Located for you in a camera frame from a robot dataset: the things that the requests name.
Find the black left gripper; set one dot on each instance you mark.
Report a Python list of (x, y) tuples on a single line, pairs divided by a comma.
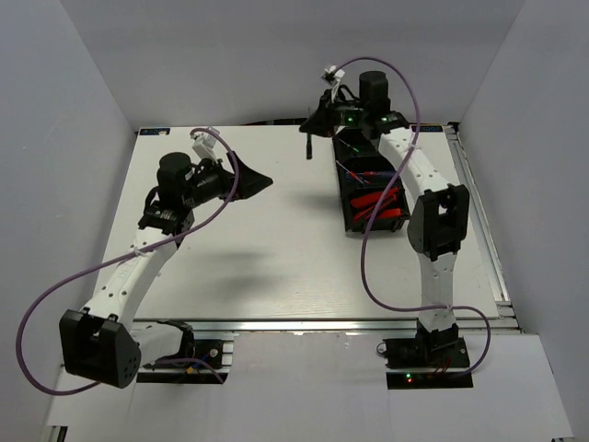
[(248, 182)]

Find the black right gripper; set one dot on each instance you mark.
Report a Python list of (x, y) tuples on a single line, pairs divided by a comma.
[(322, 122)]

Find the green black screwdriver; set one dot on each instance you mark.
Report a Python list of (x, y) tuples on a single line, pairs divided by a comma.
[(353, 149), (309, 147)]

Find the blue red screwdriver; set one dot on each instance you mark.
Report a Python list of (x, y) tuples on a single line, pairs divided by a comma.
[(341, 166), (356, 177), (377, 175)]

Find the large red black utility knife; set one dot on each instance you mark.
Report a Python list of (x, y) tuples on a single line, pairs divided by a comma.
[(364, 205)]

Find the red black utility knife small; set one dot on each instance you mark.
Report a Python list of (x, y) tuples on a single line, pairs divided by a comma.
[(393, 213)]

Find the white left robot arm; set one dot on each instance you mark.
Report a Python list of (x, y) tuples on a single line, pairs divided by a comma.
[(99, 341)]

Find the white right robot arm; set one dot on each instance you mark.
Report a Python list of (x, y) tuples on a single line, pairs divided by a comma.
[(439, 219)]

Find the black far storage bin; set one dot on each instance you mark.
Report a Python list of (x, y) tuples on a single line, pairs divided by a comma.
[(354, 136)]

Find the black storage bin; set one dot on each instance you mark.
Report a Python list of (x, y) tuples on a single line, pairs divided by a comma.
[(354, 136), (361, 165), (391, 225)]

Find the black middle storage bin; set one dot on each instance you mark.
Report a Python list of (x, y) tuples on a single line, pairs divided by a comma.
[(361, 165)]

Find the black near storage bin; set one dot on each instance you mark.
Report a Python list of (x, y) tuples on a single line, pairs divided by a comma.
[(391, 225)]

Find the blue label sticker right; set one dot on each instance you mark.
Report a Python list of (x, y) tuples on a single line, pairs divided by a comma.
[(428, 128)]

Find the blue label sticker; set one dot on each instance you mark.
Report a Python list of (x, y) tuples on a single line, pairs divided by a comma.
[(428, 128), (154, 131)]

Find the blue label sticker left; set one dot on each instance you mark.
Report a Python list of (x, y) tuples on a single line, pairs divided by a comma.
[(154, 131)]

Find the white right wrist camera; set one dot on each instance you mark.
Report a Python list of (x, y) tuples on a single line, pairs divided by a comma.
[(333, 76)]

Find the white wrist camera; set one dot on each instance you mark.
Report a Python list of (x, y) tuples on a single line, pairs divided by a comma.
[(333, 76), (204, 142)]

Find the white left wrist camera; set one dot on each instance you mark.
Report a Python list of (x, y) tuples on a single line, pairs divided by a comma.
[(204, 142)]

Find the aluminium frame rail front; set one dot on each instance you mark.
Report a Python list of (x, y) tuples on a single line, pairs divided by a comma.
[(393, 325)]

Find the aluminium frame rail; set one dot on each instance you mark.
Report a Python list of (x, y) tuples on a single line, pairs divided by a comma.
[(393, 325), (478, 221)]

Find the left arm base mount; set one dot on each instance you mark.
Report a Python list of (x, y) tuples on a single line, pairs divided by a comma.
[(198, 361)]

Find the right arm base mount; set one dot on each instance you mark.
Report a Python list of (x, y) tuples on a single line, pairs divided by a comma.
[(410, 367)]

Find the aluminium frame rail right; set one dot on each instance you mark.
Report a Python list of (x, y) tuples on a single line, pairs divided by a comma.
[(478, 221)]

